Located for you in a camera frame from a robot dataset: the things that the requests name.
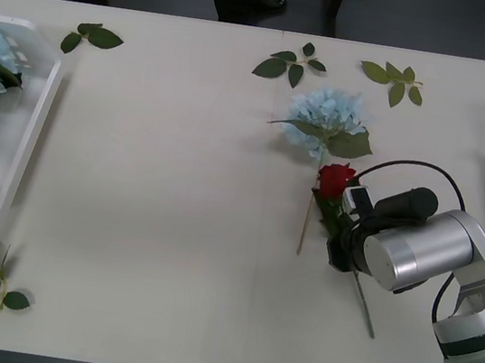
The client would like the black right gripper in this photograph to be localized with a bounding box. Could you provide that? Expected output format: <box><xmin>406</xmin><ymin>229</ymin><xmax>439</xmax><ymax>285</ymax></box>
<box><xmin>323</xmin><ymin>221</ymin><xmax>368</xmax><ymax>275</ymax></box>

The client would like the red rose with stem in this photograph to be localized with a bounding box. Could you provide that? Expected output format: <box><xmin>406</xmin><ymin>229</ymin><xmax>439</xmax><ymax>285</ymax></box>
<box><xmin>292</xmin><ymin>158</ymin><xmax>401</xmax><ymax>340</ymax></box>

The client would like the light green leaf twig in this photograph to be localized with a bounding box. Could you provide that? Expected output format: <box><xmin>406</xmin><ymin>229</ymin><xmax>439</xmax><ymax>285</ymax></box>
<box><xmin>354</xmin><ymin>58</ymin><xmax>428</xmax><ymax>112</ymax></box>

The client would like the dark green leaf twig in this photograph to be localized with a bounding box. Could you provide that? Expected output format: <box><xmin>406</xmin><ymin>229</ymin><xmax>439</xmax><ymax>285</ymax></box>
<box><xmin>249</xmin><ymin>33</ymin><xmax>331</xmax><ymax>93</ymax></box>
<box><xmin>59</xmin><ymin>18</ymin><xmax>126</xmax><ymax>63</ymax></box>

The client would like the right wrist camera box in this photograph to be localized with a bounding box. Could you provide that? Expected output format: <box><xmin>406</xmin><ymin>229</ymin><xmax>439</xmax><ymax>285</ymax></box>
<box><xmin>339</xmin><ymin>183</ymin><xmax>378</xmax><ymax>221</ymax></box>

